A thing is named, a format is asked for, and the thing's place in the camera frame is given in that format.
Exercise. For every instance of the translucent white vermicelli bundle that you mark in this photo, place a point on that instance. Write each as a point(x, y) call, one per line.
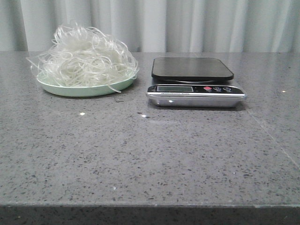
point(84, 57)

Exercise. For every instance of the digital kitchen scale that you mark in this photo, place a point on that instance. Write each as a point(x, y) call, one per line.
point(193, 82)

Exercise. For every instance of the light green round plate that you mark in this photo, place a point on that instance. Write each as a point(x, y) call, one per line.
point(49, 86)

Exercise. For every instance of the white pleated curtain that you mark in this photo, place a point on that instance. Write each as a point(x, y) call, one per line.
point(158, 25)

